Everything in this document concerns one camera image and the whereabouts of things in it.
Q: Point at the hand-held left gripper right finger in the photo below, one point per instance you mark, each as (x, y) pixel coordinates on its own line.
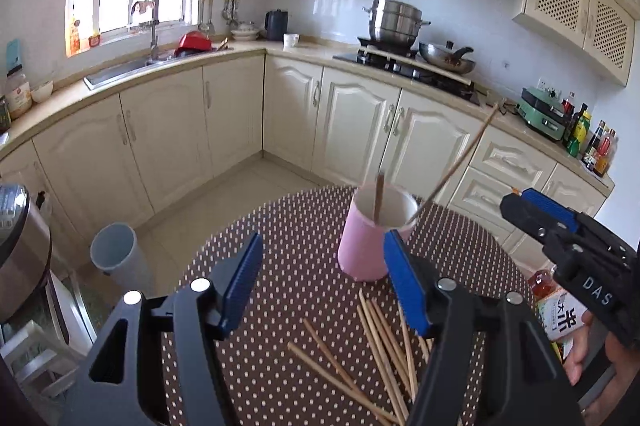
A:
(405, 286)

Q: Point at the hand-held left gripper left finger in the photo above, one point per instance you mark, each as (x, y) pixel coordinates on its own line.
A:
(245, 276)

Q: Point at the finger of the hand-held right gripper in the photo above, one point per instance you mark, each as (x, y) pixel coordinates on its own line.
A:
(525, 218)
(547, 206)

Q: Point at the pink cup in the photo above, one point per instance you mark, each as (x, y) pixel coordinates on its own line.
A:
(360, 246)

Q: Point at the pile of chopsticks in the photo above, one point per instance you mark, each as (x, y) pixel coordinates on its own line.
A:
(385, 346)

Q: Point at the dark wooden chopstick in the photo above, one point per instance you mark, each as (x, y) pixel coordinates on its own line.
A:
(379, 198)

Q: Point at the person's right hand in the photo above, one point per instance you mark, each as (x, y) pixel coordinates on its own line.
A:
(575, 348)

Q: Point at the white label sauce bottle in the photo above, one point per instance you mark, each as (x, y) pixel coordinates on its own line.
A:
(555, 311)

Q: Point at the brown polka dot tablecloth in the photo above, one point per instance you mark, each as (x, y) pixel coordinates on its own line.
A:
(300, 256)

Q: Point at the row of condiment bottles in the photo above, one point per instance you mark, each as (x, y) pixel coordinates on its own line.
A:
(580, 131)

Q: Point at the green electric cooker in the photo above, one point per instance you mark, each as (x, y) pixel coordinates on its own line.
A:
(540, 113)

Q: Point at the grey trash bin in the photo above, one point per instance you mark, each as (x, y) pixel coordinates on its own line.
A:
(122, 266)

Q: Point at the cream base cabinets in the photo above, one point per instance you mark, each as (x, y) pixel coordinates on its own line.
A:
(165, 131)

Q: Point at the steel wok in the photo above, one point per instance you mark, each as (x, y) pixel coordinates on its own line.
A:
(445, 58)

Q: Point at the black gas stove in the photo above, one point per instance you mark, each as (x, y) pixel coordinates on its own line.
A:
(400, 68)

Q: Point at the stainless steel rice cooker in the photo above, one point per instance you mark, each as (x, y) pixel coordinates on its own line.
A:
(20, 256)

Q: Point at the white appliance stand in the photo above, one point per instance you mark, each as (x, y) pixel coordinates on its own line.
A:
(30, 356)

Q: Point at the steel kitchen sink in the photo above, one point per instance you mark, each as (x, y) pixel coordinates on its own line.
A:
(125, 73)

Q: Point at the steel steamer pot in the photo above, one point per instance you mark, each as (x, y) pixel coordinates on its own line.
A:
(395, 21)

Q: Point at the red pot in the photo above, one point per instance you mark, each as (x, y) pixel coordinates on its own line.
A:
(192, 42)

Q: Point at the white mug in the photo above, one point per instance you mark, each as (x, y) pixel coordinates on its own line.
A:
(291, 40)

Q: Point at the stack of white bowls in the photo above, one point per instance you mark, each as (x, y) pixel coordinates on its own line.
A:
(245, 32)

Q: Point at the black electric kettle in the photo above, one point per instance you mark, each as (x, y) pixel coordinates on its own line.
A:
(276, 26)

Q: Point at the steel faucet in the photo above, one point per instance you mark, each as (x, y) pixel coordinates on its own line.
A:
(153, 41)

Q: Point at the small white bowl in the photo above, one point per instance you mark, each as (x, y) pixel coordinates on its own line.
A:
(42, 92)

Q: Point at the small red jar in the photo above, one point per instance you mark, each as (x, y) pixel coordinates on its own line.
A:
(94, 40)

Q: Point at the glass jar with label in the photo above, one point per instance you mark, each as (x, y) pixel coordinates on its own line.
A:
(19, 98)

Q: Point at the orange bottle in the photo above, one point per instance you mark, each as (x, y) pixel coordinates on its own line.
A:
(75, 36)

